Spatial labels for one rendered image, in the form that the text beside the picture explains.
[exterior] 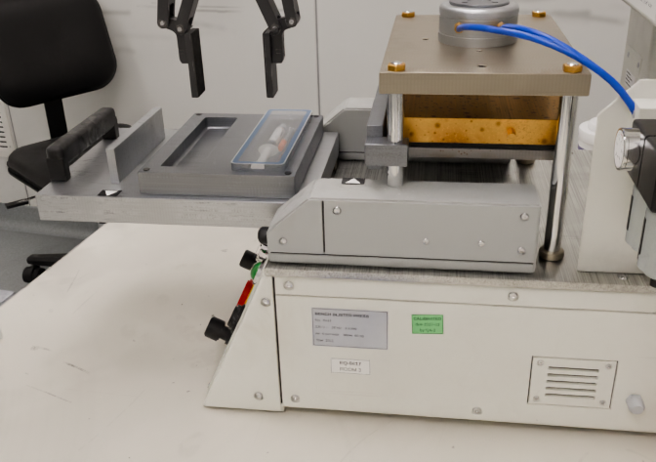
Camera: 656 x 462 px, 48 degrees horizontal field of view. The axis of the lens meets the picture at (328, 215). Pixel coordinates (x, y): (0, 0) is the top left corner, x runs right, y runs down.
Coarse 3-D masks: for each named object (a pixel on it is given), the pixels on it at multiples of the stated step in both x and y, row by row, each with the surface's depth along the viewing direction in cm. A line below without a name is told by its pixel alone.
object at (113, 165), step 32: (128, 128) 97; (160, 128) 92; (96, 160) 87; (128, 160) 82; (320, 160) 85; (64, 192) 78; (96, 192) 78; (128, 192) 78; (160, 224) 78; (192, 224) 77; (224, 224) 77; (256, 224) 76
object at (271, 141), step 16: (272, 112) 90; (288, 112) 90; (304, 112) 90; (256, 128) 85; (272, 128) 85; (288, 128) 85; (256, 144) 81; (272, 144) 80; (288, 144) 80; (240, 160) 76; (256, 160) 76; (272, 160) 76
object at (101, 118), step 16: (96, 112) 90; (112, 112) 92; (80, 128) 85; (96, 128) 88; (112, 128) 93; (64, 144) 81; (80, 144) 84; (48, 160) 80; (64, 160) 80; (64, 176) 81
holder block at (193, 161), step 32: (192, 128) 89; (224, 128) 93; (320, 128) 90; (160, 160) 79; (192, 160) 83; (224, 160) 79; (160, 192) 77; (192, 192) 77; (224, 192) 76; (256, 192) 76; (288, 192) 75
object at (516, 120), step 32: (416, 96) 76; (448, 96) 76; (480, 96) 75; (512, 96) 75; (544, 96) 75; (416, 128) 70; (448, 128) 70; (480, 128) 69; (512, 128) 69; (544, 128) 69
